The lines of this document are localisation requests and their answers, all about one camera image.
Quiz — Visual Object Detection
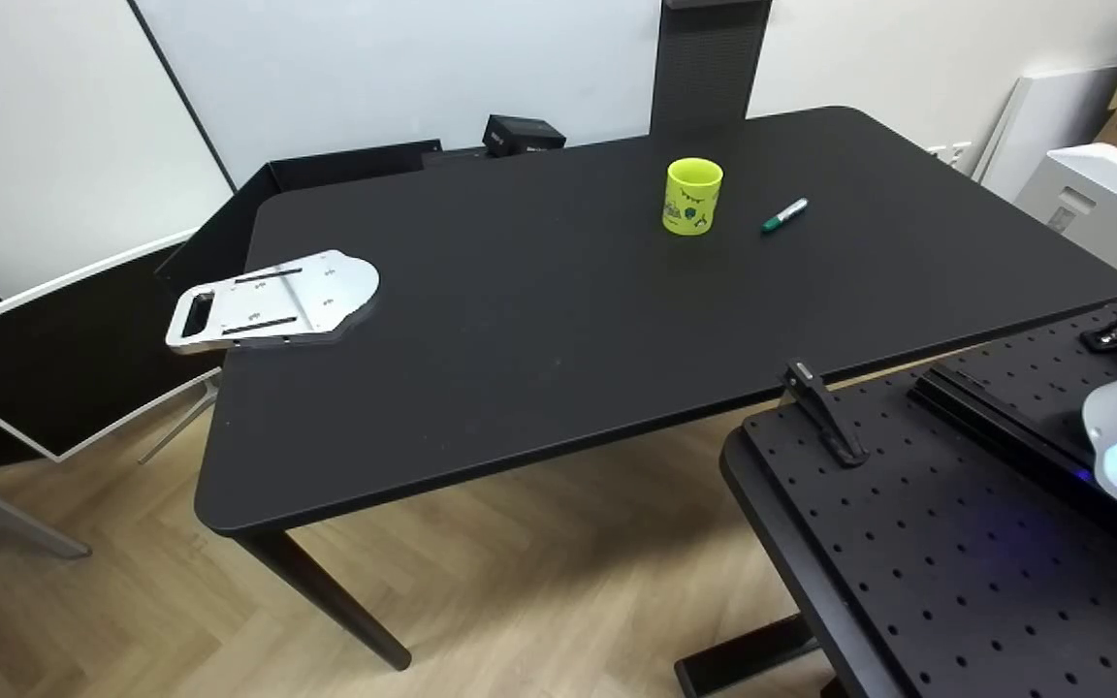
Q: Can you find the green marker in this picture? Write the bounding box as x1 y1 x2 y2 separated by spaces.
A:
759 197 812 238

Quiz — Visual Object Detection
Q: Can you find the yellow-green cup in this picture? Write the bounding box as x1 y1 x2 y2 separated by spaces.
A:
662 155 725 238

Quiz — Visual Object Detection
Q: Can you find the black table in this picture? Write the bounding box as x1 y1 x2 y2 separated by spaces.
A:
195 107 1117 667

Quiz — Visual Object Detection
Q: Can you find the small black box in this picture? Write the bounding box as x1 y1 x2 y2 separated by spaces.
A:
480 118 565 155

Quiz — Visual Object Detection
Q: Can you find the black clamp on cart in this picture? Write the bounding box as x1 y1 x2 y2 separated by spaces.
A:
787 362 864 471

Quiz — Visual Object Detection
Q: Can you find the black vertical pillar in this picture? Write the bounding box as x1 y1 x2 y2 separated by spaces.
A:
652 0 771 136

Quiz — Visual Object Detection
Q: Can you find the whiteboard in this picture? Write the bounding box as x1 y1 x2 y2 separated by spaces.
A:
128 0 659 185

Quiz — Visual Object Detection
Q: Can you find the black perforated breadboard cart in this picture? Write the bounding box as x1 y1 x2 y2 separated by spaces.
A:
674 304 1117 698

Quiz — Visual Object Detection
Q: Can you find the white leaning board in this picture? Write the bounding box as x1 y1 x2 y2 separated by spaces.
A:
972 67 1117 197

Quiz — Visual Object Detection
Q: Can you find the white box device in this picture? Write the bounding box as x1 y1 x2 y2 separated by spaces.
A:
1016 144 1117 268

